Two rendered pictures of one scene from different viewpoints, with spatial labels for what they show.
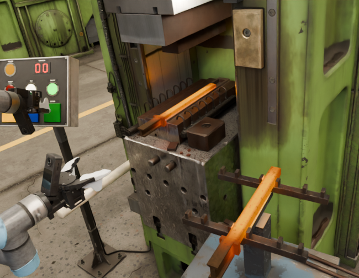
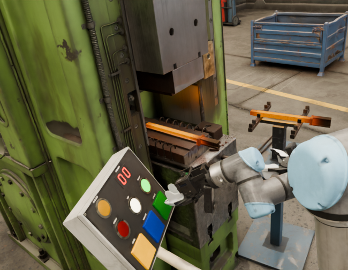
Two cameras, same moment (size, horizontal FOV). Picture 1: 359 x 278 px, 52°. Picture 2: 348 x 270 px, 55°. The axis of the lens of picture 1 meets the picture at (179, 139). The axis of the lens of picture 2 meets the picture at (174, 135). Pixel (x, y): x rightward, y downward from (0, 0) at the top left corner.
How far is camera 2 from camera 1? 1.89 m
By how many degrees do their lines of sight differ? 76
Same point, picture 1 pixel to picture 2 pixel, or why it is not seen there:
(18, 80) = (119, 210)
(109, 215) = not seen: outside the picture
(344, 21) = not seen: hidden behind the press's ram
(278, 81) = (217, 77)
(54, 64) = (127, 162)
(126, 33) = (179, 84)
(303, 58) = (222, 59)
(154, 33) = (198, 71)
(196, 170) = (233, 146)
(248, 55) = (210, 68)
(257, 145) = not seen: hidden behind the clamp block
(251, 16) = (210, 45)
